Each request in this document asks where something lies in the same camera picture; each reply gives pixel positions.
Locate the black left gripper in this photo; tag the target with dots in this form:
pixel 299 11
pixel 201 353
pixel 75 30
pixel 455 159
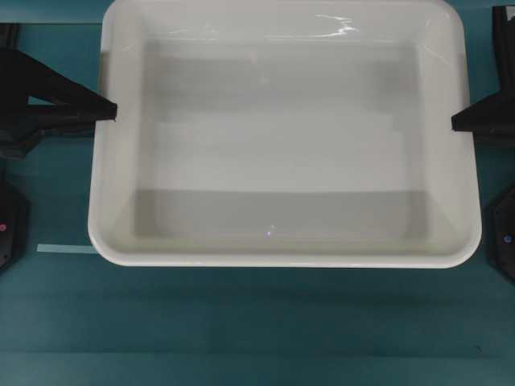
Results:
pixel 33 97

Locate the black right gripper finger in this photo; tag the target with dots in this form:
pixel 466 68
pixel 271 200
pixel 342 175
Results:
pixel 491 117

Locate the white plastic tray case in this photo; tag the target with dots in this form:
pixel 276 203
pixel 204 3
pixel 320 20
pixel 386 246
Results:
pixel 313 134

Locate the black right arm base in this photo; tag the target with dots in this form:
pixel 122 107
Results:
pixel 499 233

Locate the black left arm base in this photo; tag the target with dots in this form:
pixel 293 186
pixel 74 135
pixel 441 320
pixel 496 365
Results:
pixel 15 209

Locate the light blue tape strip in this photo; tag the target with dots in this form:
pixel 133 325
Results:
pixel 66 249

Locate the teal table mat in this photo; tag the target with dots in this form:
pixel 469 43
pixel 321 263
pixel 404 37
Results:
pixel 77 319

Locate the black right frame post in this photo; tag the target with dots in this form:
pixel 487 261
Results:
pixel 503 42

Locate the black frame post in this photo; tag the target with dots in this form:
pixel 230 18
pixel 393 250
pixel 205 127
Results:
pixel 9 34
pixel 503 42

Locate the black left frame post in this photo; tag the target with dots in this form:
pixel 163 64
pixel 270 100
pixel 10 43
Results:
pixel 9 34

